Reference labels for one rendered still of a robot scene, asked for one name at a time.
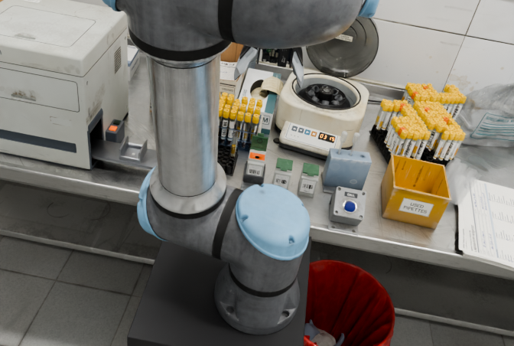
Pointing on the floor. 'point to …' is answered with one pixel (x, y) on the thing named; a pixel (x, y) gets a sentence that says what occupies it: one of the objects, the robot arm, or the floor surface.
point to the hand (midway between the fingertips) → (267, 82)
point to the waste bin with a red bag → (348, 305)
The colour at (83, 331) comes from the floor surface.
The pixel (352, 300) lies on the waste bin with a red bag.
